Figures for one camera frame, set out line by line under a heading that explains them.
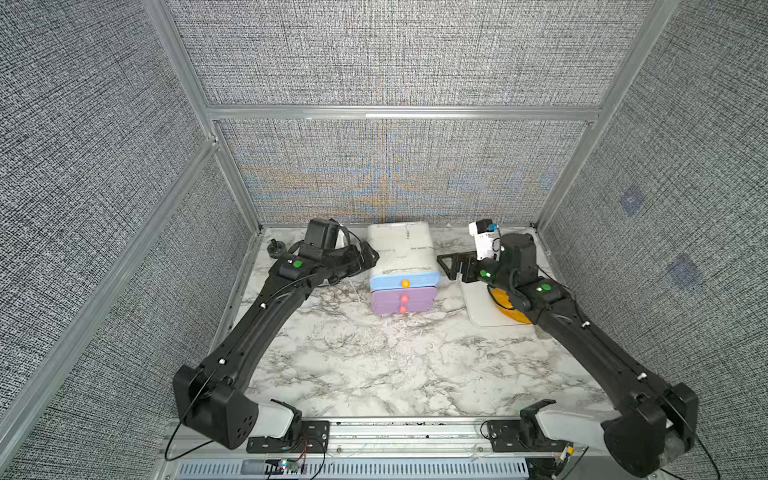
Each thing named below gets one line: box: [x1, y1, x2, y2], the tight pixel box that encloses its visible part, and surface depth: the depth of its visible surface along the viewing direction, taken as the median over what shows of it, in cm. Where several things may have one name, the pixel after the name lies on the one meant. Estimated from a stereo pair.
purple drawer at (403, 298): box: [371, 287, 438, 311], surface depth 90 cm
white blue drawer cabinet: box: [367, 222, 441, 313], surface depth 87 cm
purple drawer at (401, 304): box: [371, 296, 436, 313], surface depth 93 cm
